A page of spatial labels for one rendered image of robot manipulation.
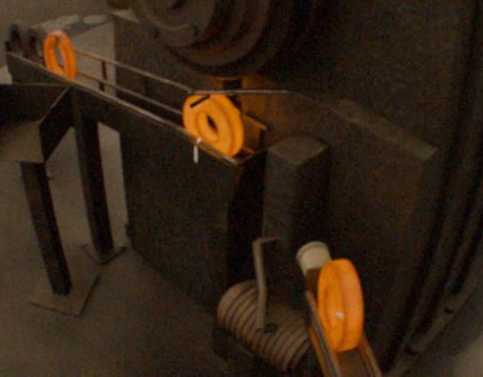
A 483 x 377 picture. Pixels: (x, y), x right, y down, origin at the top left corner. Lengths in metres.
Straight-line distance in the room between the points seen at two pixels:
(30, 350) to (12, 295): 0.26
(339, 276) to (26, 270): 1.39
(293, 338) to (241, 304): 0.14
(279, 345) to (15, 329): 1.02
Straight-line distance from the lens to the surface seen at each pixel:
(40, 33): 1.97
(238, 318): 1.22
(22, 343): 1.89
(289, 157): 1.13
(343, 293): 0.92
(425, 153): 1.07
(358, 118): 1.13
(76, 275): 2.04
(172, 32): 1.11
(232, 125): 1.26
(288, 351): 1.17
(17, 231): 2.28
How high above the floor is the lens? 1.45
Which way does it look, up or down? 38 degrees down
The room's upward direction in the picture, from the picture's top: 2 degrees clockwise
